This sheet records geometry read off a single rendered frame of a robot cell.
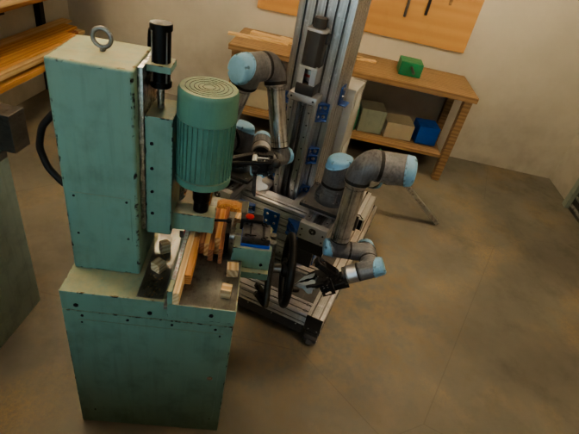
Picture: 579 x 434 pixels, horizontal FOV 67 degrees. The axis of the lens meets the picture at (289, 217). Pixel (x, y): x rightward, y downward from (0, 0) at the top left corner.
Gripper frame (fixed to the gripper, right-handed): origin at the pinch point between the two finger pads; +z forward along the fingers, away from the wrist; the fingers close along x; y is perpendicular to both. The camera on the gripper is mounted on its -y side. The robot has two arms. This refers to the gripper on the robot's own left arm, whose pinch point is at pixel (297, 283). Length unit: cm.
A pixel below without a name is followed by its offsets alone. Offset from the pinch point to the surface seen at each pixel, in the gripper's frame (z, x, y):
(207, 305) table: 18, -36, -32
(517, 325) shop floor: -103, 63, 138
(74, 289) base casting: 61, -27, -46
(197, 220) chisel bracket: 20, -10, -47
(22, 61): 181, 202, -100
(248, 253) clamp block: 7.2, -13.9, -31.1
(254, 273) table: 7.9, -15.6, -23.4
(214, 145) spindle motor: 1, -15, -72
